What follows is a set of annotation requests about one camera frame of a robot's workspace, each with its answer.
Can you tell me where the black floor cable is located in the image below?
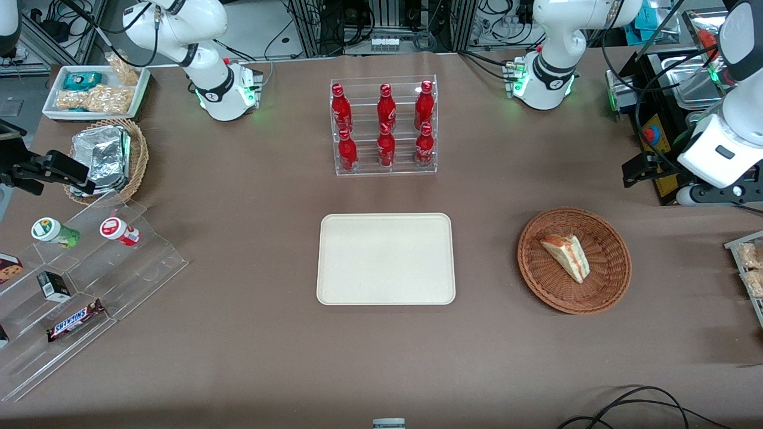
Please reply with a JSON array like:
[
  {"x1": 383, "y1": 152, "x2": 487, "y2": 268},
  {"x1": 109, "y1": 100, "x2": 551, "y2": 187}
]
[{"x1": 557, "y1": 386, "x2": 735, "y2": 429}]

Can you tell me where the black control box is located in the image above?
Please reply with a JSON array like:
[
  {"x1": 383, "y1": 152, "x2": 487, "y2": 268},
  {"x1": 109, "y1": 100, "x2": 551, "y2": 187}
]
[{"x1": 634, "y1": 50, "x2": 725, "y2": 207}]

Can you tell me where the wrapped triangular sandwich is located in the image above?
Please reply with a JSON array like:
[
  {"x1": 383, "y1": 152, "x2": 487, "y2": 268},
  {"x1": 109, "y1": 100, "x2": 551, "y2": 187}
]
[{"x1": 539, "y1": 234, "x2": 591, "y2": 285}]

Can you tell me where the white wire rack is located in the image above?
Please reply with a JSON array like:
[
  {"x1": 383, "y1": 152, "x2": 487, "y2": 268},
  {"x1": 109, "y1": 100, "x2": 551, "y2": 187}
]
[{"x1": 724, "y1": 231, "x2": 763, "y2": 329}]

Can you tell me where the red snack cup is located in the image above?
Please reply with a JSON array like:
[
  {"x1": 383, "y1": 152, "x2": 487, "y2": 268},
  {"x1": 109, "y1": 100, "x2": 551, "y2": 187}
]
[{"x1": 99, "y1": 216, "x2": 142, "y2": 247}]

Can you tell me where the brown cookie box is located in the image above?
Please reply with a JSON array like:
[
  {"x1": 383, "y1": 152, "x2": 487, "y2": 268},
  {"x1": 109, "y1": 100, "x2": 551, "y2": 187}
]
[{"x1": 0, "y1": 253, "x2": 24, "y2": 285}]

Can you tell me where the large clear nut bag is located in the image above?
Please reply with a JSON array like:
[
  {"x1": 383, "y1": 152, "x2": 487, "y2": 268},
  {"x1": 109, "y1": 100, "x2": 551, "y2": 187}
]
[{"x1": 55, "y1": 84, "x2": 136, "y2": 114}]

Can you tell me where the white snack tray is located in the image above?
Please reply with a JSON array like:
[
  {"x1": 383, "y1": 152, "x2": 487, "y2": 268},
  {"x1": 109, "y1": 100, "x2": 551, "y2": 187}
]
[{"x1": 42, "y1": 64, "x2": 151, "y2": 122}]

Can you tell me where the cream rectangular tray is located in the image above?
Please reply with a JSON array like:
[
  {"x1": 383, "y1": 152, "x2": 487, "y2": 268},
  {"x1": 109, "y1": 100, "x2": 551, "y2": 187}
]
[{"x1": 317, "y1": 213, "x2": 457, "y2": 306}]

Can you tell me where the brown wicker basket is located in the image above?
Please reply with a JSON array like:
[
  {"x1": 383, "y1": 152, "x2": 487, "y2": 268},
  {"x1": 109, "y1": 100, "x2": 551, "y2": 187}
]
[{"x1": 517, "y1": 206, "x2": 632, "y2": 315}]

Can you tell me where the green snack cup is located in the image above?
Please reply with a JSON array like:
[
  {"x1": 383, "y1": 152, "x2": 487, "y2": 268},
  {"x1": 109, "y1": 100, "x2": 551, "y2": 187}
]
[{"x1": 31, "y1": 217, "x2": 81, "y2": 249}]

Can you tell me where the clear acrylic stepped shelf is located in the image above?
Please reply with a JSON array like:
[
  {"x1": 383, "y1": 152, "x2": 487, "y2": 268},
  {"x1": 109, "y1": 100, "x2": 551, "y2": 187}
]
[{"x1": 0, "y1": 191, "x2": 190, "y2": 403}]

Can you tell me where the red cola bottle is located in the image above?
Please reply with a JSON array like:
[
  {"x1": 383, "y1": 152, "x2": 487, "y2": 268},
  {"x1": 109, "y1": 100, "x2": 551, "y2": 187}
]
[
  {"x1": 377, "y1": 123, "x2": 396, "y2": 168},
  {"x1": 415, "y1": 122, "x2": 435, "y2": 168},
  {"x1": 337, "y1": 129, "x2": 359, "y2": 173},
  {"x1": 377, "y1": 83, "x2": 398, "y2": 128},
  {"x1": 331, "y1": 83, "x2": 353, "y2": 133},
  {"x1": 414, "y1": 80, "x2": 435, "y2": 128}
]

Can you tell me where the silver box with green light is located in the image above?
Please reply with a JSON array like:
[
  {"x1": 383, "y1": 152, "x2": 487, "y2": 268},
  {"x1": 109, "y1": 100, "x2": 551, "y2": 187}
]
[{"x1": 604, "y1": 69, "x2": 640, "y2": 118}]

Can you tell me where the Snickers chocolate bar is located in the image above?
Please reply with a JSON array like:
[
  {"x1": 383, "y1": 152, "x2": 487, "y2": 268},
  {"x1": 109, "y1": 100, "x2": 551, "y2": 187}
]
[{"x1": 46, "y1": 299, "x2": 106, "y2": 344}]

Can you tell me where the teal snack packet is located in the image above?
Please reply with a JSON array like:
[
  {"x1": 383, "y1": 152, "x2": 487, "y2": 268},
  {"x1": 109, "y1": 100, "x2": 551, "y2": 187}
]
[{"x1": 62, "y1": 71, "x2": 104, "y2": 92}]

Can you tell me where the clear acrylic bottle rack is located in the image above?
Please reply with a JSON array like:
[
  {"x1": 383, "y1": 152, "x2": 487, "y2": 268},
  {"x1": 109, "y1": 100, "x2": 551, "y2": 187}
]
[{"x1": 330, "y1": 74, "x2": 438, "y2": 177}]

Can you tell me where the aluminium frame rack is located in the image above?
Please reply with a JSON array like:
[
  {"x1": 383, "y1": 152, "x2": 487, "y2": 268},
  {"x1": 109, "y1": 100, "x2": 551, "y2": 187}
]
[{"x1": 285, "y1": 0, "x2": 480, "y2": 58}]

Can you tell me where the steel pan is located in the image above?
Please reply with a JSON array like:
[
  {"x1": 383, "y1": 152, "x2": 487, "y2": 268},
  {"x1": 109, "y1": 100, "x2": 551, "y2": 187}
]
[{"x1": 660, "y1": 55, "x2": 728, "y2": 111}]

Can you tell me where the small clear nut bag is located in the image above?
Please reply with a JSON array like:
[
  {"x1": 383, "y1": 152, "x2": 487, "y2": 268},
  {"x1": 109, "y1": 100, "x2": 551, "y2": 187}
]
[{"x1": 105, "y1": 52, "x2": 140, "y2": 86}]

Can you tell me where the small black box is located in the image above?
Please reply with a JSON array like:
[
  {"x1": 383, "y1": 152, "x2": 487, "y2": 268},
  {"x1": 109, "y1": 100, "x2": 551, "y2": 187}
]
[{"x1": 36, "y1": 271, "x2": 73, "y2": 302}]

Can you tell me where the light wicker basket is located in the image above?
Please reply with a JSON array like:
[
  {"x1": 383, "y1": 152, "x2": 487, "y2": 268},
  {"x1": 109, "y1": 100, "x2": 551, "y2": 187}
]
[{"x1": 63, "y1": 117, "x2": 150, "y2": 207}]

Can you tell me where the aluminium foil container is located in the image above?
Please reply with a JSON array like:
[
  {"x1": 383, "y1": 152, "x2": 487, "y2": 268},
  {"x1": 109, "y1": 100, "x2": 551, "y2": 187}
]
[{"x1": 69, "y1": 125, "x2": 132, "y2": 198}]

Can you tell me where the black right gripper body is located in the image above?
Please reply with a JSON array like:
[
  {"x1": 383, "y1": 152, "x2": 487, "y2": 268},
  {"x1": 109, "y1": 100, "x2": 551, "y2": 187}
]
[{"x1": 0, "y1": 119, "x2": 47, "y2": 186}]

